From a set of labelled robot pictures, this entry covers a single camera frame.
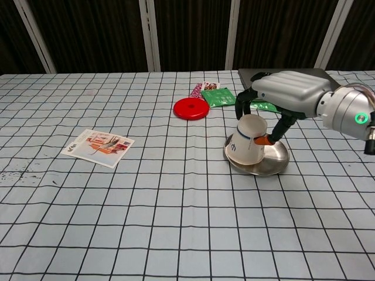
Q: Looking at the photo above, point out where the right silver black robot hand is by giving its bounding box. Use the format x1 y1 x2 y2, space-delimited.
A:
234 70 335 146

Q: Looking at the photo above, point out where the white paper cup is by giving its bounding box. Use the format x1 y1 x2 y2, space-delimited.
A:
227 114 267 165

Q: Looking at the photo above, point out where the silver metal plate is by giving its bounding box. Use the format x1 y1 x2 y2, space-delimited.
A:
223 137 290 176

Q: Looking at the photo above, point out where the green foil packet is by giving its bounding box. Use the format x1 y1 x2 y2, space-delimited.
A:
200 87 240 108
248 99 281 114

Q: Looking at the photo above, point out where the grey closed laptop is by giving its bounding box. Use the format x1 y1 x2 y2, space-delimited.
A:
237 68 342 88

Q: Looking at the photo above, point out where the pink patterned packet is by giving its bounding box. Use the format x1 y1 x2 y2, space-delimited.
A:
189 83 204 99

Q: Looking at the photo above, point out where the red round plastic disc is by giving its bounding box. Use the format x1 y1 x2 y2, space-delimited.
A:
172 98 210 121

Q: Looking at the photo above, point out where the blue checkered tablecloth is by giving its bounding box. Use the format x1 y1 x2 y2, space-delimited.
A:
0 69 375 281

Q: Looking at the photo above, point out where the illustrated postcard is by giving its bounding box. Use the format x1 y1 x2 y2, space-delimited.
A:
60 129 135 169

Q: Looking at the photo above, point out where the white frame post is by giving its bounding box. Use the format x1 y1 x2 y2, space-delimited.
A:
13 0 57 74
139 0 161 73
224 0 241 71
315 0 352 70

